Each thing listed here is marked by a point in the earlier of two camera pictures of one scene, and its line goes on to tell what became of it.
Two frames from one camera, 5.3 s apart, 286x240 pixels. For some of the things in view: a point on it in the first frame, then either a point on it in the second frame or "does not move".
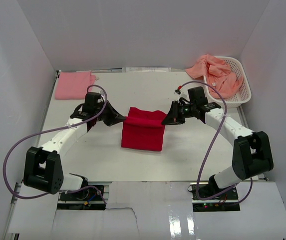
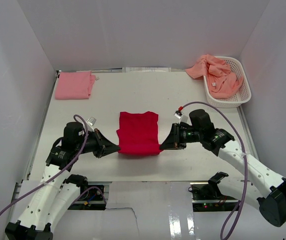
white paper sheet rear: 146,69 does not move
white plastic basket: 243,93 does not move
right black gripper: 173,117 -> 173,141
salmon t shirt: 217,74 does not move
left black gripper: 114,117 -> 104,145
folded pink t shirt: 73,85 does not move
